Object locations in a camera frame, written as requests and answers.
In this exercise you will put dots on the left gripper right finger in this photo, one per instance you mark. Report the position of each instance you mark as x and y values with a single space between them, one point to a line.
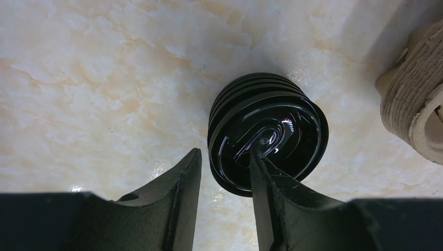
291 216

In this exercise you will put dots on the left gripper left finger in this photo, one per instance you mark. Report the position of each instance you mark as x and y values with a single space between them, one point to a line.
160 215

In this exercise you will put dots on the stack of black lids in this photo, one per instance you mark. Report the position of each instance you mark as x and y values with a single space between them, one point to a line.
270 113

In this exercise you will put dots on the brown pulp cup carrier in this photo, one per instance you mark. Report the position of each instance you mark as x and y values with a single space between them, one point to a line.
411 92

